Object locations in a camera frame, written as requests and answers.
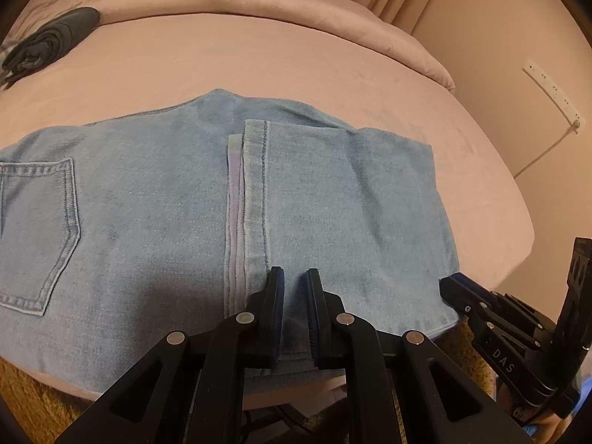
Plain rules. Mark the white power strip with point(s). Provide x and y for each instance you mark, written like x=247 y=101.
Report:
x=550 y=88

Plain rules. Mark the brown rug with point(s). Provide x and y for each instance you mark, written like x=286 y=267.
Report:
x=27 y=393

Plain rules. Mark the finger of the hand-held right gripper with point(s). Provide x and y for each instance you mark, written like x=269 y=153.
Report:
x=455 y=293

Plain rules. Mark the light blue denim pants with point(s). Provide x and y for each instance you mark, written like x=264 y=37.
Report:
x=138 y=222

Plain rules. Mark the dark grey folded clothes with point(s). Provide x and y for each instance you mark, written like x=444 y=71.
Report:
x=51 y=37

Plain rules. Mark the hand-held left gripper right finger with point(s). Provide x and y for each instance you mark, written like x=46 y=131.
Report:
x=314 y=314

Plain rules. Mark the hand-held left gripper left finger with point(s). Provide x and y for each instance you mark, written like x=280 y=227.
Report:
x=277 y=305

